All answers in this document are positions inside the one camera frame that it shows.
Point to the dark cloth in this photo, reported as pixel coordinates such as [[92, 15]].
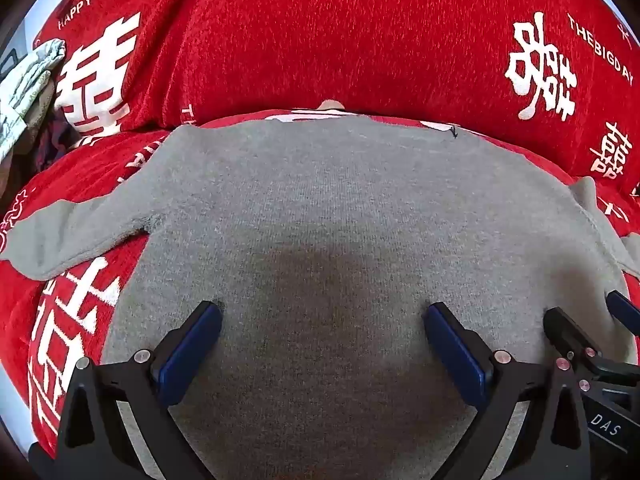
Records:
[[52, 132]]

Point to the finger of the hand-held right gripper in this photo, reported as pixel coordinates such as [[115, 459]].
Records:
[[567, 335], [625, 310]]

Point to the grey knit sweater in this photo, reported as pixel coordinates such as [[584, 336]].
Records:
[[325, 200]]

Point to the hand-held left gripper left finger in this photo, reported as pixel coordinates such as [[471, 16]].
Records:
[[192, 350]]

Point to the red printed blanket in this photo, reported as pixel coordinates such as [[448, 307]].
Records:
[[325, 35]]

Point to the pale green crumpled cloth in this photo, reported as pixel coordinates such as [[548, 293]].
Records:
[[22, 85]]

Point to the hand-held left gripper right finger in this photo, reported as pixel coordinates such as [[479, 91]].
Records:
[[455, 355]]

